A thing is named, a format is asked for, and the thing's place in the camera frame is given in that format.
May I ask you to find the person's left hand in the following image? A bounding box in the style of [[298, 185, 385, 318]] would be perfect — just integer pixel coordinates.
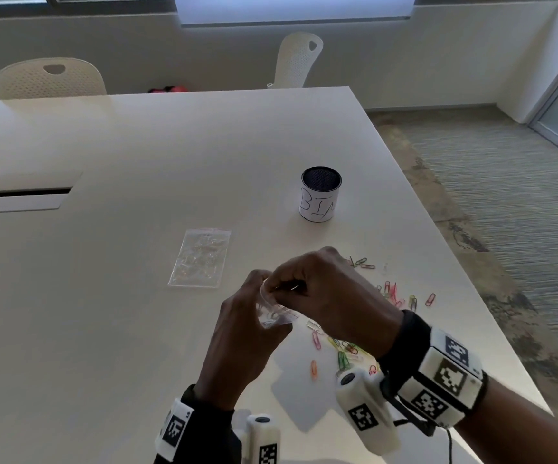
[[194, 269, 292, 411]]

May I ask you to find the person's right hand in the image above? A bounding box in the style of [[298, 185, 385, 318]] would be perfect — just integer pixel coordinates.
[[261, 246, 405, 361]]

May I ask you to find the smooth clear plastic bag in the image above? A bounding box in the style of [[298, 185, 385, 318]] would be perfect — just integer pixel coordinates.
[[257, 277, 299, 330]]

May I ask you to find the pile of colourful paper clips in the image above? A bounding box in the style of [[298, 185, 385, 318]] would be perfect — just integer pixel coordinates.
[[305, 255, 438, 382]]

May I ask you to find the white paper cup black rim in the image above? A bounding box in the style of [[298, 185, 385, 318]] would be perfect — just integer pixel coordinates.
[[299, 166, 343, 223]]

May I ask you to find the crinkled clear plastic bag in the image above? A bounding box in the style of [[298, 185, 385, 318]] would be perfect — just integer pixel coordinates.
[[167, 228, 232, 289]]

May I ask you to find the marker-tagged black wristband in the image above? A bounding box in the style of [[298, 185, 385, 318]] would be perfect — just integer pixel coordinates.
[[377, 309, 490, 429], [153, 383, 243, 464]]

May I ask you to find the white table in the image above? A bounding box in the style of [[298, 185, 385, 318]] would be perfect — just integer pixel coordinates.
[[0, 85, 553, 464]]

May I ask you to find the white perforated chair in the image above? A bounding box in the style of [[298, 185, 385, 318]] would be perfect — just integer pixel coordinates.
[[0, 57, 108, 101], [267, 32, 325, 89]]

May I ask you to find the white roller blind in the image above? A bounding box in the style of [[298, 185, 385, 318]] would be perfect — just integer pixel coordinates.
[[172, 0, 417, 28]]

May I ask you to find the white cylindrical wrist camera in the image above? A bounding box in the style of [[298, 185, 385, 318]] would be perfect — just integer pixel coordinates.
[[245, 414, 282, 464], [335, 367, 401, 458]]

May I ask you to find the black cable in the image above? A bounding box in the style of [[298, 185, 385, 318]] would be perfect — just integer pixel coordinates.
[[392, 418, 456, 464]]

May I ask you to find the table cable slot cover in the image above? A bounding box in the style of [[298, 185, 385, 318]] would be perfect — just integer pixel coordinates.
[[0, 171, 84, 216]]

